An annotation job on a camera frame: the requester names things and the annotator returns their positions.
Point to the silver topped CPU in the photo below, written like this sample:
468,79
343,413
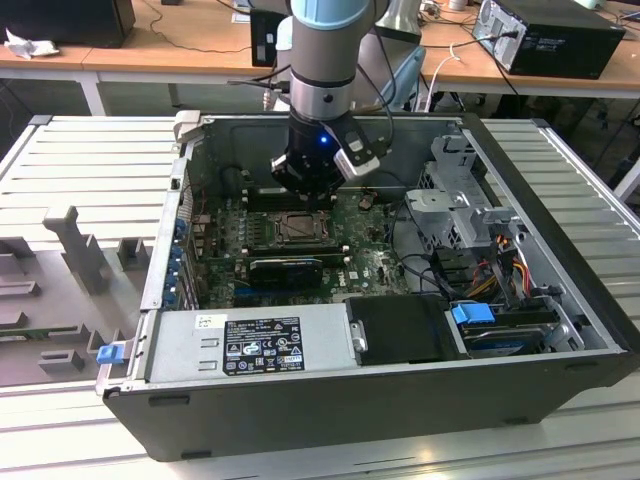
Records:
302,227

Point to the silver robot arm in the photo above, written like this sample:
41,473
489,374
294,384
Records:
325,50

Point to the black RAM slot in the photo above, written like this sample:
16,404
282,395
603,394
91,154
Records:
260,203
300,249
300,246
300,252
260,199
260,208
260,194

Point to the CPU socket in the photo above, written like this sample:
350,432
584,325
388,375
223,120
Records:
272,216

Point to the black graphics card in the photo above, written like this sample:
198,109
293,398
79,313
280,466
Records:
285,274

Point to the green motherboard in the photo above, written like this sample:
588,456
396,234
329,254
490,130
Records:
370,260

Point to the small black box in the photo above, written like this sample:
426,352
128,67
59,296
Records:
262,40

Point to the silver metal disk cage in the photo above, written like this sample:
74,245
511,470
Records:
440,210

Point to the wooden desk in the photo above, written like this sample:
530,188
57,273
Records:
460,70
150,50

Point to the black plastic shroud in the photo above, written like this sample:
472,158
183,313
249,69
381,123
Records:
400,330

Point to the silver power supply unit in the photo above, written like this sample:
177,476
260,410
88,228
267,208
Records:
170,345

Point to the blue disk carrier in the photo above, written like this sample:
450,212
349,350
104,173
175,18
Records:
470,320

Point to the black and grey PC case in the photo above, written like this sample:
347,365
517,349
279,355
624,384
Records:
350,415

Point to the hard disk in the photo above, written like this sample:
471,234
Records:
505,345

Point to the blue case latch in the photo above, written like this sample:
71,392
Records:
110,355

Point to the grey parts rack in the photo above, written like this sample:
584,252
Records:
65,300

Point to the large black box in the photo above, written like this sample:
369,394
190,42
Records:
65,20

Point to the black PC tower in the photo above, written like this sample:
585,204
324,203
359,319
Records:
565,45

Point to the crumpled white paper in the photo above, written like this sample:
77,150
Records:
30,47

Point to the green RAM stick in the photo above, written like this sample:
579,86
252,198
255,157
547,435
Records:
35,334

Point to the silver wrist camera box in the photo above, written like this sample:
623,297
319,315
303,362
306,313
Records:
357,160

